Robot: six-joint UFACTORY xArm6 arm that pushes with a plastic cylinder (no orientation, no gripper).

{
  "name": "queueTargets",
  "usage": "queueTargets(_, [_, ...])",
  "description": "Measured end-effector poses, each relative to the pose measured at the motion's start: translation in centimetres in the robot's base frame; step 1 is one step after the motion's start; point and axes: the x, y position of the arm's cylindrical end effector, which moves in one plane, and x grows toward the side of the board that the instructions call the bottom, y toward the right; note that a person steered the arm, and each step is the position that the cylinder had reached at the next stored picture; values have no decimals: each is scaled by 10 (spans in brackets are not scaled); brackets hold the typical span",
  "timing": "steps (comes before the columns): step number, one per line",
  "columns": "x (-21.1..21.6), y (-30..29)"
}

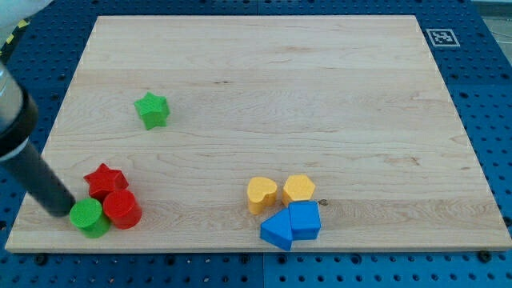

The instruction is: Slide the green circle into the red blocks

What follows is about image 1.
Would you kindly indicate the red cylinder block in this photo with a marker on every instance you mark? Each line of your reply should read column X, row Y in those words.
column 122, row 208

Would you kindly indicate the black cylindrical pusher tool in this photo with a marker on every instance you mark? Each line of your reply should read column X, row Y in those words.
column 20, row 158

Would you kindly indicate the red star block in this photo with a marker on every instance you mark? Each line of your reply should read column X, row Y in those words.
column 105, row 181

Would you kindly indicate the blue cube block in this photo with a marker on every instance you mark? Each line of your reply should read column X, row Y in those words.
column 305, row 220

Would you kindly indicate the light wooden board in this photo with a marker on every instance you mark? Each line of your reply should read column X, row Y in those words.
column 356, row 103

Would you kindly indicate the yellow hexagon block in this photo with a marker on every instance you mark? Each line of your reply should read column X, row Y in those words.
column 297, row 188

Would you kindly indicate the blue triangle block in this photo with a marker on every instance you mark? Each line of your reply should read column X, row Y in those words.
column 277, row 231

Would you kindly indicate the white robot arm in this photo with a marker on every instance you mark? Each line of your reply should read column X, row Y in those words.
column 11, row 93

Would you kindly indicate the green star block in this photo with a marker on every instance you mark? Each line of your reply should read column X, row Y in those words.
column 153, row 110

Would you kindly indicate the white fiducial marker tag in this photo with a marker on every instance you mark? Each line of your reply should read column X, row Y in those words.
column 442, row 37

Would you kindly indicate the yellow heart block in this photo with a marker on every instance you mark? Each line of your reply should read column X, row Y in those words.
column 261, row 192

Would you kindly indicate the green cylinder block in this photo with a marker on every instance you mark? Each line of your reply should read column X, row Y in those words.
column 88, row 217

